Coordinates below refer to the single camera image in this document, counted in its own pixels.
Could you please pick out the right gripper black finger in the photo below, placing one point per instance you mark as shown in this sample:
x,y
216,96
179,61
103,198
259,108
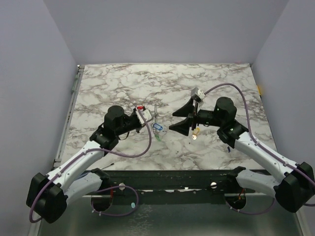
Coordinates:
x,y
185,110
183,127

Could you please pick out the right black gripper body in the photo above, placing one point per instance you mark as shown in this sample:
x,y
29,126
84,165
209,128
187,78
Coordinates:
x,y
194,116

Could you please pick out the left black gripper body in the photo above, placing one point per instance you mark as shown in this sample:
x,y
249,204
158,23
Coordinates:
x,y
130,123

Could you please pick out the yellow key tag with key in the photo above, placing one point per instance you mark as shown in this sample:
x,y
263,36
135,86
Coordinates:
x,y
195,133

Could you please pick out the metal key holder plate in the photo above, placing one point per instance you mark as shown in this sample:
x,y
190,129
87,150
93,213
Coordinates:
x,y
155,113

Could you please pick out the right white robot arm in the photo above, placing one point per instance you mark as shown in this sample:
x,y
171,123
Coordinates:
x,y
289,183

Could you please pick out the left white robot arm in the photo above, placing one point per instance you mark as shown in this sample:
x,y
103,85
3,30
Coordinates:
x,y
50,194

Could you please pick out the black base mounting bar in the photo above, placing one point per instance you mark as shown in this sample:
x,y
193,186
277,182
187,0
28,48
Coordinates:
x,y
168,187

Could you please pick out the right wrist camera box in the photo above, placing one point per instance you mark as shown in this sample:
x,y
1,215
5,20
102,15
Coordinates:
x,y
198,95

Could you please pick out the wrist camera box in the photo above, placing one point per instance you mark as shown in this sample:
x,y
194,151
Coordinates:
x,y
144,115
198,95

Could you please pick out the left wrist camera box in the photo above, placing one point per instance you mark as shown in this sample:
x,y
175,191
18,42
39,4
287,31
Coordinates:
x,y
144,115

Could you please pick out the left aluminium rail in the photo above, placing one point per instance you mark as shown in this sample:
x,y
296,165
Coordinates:
x,y
74,94

